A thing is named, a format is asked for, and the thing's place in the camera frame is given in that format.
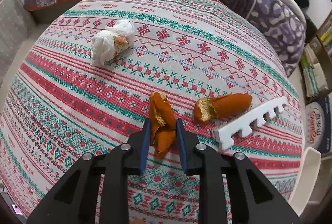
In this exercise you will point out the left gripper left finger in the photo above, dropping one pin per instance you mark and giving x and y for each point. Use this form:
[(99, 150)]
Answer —
[(96, 184)]

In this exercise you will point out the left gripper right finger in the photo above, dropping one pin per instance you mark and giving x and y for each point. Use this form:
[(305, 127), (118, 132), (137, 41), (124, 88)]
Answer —
[(253, 199)]

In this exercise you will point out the orange peel piece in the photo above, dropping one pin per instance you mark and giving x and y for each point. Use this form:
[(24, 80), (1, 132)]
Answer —
[(209, 108), (163, 124)]

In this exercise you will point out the tissue wad with peel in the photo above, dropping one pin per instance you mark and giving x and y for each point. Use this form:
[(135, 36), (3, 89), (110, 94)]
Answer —
[(108, 44)]

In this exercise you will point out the white trash bin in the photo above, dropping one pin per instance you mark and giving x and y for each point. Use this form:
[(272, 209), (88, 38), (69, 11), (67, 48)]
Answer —
[(304, 186)]

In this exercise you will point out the lower Ganten cardboard box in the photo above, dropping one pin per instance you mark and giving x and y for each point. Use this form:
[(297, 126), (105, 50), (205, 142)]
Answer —
[(318, 124)]

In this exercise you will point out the patterned tablecloth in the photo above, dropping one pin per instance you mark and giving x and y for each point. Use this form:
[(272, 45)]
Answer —
[(59, 106)]

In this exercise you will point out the wooden bookshelf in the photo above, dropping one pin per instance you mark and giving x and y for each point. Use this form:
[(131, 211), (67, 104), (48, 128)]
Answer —
[(315, 63)]

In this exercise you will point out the grey checked cushion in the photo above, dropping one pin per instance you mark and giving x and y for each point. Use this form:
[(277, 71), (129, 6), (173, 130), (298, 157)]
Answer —
[(16, 25)]

